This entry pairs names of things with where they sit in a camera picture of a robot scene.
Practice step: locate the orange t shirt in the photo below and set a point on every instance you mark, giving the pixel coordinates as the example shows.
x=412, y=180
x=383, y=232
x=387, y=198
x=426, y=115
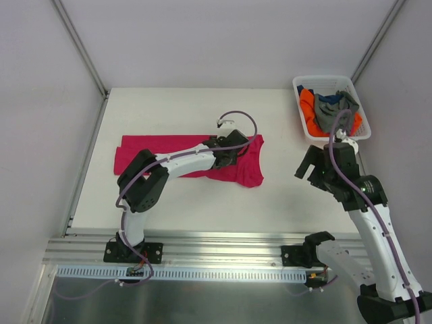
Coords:
x=306, y=100

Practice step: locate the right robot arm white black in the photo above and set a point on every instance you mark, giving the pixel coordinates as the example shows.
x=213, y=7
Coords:
x=390, y=292

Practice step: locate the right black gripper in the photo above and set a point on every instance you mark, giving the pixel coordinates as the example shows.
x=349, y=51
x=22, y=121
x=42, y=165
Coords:
x=321, y=165

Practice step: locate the blue t shirt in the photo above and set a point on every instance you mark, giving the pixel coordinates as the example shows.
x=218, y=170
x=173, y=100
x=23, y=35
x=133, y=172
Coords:
x=331, y=99

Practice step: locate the grey t shirt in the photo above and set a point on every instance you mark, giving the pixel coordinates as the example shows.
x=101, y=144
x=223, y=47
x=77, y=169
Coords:
x=325, y=114

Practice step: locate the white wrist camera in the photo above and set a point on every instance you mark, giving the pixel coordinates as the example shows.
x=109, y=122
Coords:
x=342, y=137
x=226, y=124

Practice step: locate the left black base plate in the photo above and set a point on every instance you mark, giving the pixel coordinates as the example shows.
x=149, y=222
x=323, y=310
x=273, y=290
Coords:
x=118, y=252

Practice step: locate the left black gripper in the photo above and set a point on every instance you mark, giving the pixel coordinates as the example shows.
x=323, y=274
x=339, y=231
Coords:
x=226, y=160

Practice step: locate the left aluminium frame post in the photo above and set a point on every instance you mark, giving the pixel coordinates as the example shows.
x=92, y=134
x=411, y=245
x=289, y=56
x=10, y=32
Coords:
x=67, y=23

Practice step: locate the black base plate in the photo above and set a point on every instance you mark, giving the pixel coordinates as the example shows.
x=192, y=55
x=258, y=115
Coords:
x=296, y=256
x=118, y=252

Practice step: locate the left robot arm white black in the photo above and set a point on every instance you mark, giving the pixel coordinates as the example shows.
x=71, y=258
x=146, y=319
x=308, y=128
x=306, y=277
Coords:
x=142, y=182

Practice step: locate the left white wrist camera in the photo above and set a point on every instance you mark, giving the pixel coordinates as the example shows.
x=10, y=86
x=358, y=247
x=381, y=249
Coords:
x=226, y=124

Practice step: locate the pink t shirt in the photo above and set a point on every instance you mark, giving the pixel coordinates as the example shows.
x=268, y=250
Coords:
x=246, y=172

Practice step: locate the aluminium mounting rail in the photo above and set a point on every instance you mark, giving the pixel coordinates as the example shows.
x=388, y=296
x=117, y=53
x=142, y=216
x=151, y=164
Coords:
x=224, y=250

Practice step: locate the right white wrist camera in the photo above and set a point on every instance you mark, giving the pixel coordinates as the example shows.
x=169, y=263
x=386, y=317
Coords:
x=342, y=137

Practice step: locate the aluminium frame post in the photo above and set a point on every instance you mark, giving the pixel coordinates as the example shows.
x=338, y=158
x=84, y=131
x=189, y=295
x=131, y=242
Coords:
x=378, y=37
x=67, y=23

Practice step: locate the right aluminium frame post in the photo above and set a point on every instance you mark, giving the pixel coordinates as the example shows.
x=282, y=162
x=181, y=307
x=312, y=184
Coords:
x=378, y=37

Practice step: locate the white slotted cable duct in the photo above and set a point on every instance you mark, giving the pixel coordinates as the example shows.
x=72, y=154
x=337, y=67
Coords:
x=182, y=274

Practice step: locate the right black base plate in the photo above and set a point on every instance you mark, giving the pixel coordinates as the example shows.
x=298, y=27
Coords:
x=296, y=256

